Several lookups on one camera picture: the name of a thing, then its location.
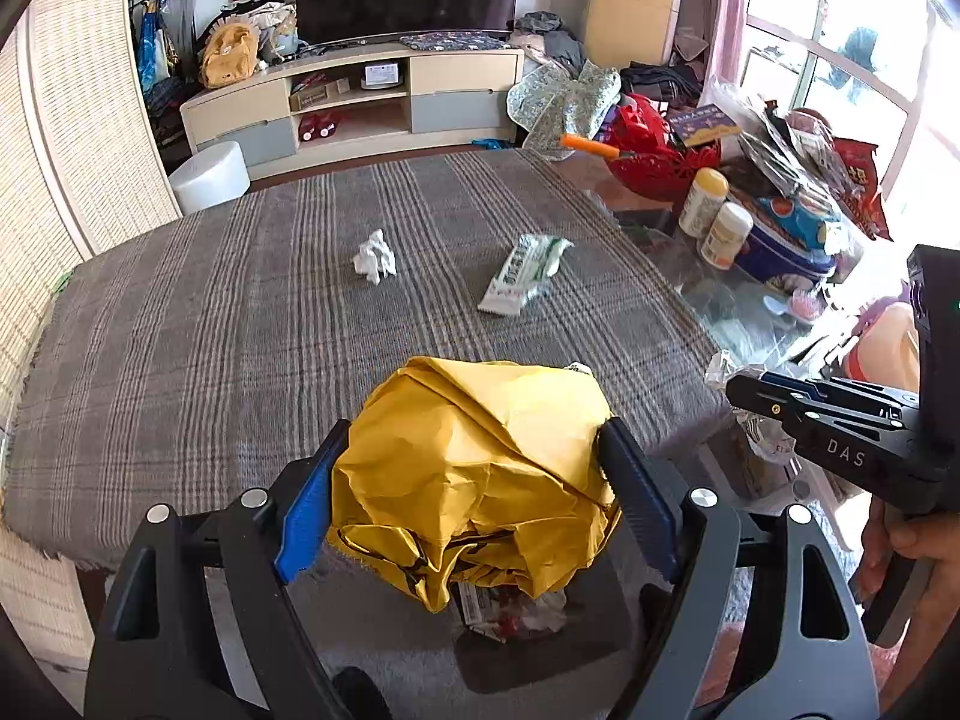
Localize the clear plastic bag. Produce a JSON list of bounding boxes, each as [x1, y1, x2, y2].
[[704, 349, 796, 466]]

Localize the torn white carton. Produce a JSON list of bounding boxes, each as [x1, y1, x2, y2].
[[454, 582, 568, 644]]

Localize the green white foil pouch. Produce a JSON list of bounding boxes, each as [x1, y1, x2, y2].
[[477, 234, 574, 317]]

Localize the yellow envelope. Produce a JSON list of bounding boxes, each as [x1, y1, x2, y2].
[[327, 356, 622, 613]]

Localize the white tissue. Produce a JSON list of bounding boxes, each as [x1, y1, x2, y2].
[[352, 229, 397, 284]]

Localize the black trash bin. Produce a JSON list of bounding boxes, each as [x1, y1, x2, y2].
[[454, 557, 631, 694]]

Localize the person's right hand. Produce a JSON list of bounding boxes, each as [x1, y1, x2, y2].
[[846, 497, 960, 714]]

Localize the pink hairbrush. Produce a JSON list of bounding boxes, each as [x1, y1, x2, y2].
[[763, 291, 825, 325]]

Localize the orange oil jug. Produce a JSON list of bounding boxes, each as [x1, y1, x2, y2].
[[843, 301, 919, 394]]

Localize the blue cookie tin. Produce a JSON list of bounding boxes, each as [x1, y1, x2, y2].
[[736, 220, 836, 294]]

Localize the blue snack bag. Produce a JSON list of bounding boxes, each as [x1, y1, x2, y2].
[[760, 197, 846, 255]]

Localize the white capped orange bottle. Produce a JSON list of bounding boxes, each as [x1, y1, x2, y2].
[[700, 202, 754, 271]]

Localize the yellow capped white bottle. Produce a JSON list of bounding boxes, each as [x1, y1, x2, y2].
[[679, 167, 729, 239]]

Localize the red snack bag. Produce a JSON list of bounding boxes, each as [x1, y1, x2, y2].
[[833, 138, 892, 241]]

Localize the red plastic basket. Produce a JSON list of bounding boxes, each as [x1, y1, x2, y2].
[[604, 93, 721, 206]]

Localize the grey plaid tablecloth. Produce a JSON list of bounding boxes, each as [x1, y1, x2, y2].
[[0, 146, 734, 572]]

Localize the dark purple box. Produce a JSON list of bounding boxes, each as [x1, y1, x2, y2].
[[667, 104, 742, 148]]

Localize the floral green cloth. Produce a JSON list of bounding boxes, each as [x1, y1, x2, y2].
[[506, 60, 622, 163]]

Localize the white round stool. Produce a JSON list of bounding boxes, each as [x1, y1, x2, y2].
[[169, 142, 251, 215]]

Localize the bamboo folding screen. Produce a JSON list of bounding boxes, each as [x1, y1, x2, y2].
[[2, 0, 182, 670]]

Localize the beige grey TV cabinet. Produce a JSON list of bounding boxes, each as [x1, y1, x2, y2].
[[181, 43, 524, 181]]

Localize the yellow plush toy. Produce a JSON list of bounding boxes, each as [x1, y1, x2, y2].
[[199, 18, 259, 89]]

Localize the black coat rack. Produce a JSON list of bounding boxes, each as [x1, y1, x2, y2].
[[127, 0, 197, 174]]

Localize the orange handled tool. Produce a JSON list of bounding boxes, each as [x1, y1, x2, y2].
[[560, 133, 622, 161]]

